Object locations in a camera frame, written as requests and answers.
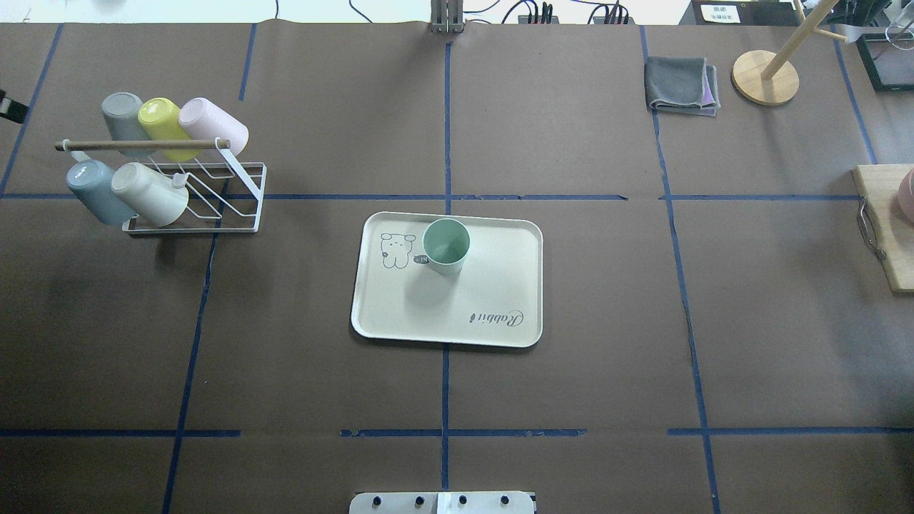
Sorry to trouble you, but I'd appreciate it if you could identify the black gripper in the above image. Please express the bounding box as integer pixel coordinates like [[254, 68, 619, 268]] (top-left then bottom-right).
[[0, 90, 29, 124]]

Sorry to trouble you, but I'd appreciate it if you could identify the green cup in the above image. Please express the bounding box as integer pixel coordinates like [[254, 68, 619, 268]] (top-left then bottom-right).
[[422, 218, 471, 276]]

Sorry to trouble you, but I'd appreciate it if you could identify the beige rabbit tray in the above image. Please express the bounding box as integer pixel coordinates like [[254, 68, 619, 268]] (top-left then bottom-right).
[[351, 211, 544, 348]]

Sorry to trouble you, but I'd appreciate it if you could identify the blue-grey cup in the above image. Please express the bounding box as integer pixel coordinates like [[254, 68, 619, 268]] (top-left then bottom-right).
[[66, 159, 137, 226]]

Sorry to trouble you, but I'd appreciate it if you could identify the grey cup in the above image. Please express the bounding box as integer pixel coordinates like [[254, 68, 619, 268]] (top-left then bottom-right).
[[101, 91, 150, 142]]

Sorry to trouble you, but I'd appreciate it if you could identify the yellow cup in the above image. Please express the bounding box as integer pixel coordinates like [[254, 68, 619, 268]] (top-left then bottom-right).
[[137, 97, 200, 163]]

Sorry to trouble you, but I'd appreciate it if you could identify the beige cup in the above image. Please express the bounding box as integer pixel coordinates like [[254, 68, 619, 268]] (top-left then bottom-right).
[[111, 162, 189, 227]]

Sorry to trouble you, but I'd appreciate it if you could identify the pink cup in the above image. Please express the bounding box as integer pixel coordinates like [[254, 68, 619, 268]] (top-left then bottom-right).
[[179, 97, 249, 156]]

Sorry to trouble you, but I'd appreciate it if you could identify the metal mirror tray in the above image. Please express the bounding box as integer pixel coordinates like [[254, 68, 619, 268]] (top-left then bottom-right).
[[856, 31, 913, 92]]

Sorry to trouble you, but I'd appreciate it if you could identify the pink bowl under green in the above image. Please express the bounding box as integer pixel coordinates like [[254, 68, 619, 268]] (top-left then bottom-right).
[[895, 167, 914, 223]]

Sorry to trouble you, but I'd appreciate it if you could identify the folded grey cloth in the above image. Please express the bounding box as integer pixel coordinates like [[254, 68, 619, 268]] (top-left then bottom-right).
[[644, 56, 721, 117]]

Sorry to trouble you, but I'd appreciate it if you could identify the black box with label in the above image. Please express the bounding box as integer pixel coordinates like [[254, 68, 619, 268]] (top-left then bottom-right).
[[680, 1, 799, 26]]

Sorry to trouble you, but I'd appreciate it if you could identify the wooden mug tree stand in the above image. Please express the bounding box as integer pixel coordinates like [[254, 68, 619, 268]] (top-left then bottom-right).
[[730, 1, 849, 106]]

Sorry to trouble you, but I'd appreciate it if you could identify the wooden cutting board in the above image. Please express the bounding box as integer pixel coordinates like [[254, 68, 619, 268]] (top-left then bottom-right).
[[852, 163, 913, 293]]

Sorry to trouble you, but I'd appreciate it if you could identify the white wire cup rack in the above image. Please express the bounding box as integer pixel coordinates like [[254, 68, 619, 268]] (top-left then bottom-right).
[[55, 138, 267, 237]]

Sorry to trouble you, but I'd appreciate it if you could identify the aluminium frame post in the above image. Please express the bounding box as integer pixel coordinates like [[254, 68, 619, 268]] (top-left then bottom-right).
[[428, 0, 466, 34]]

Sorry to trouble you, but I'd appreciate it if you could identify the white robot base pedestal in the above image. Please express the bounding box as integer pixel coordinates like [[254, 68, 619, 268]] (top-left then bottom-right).
[[348, 490, 538, 513]]

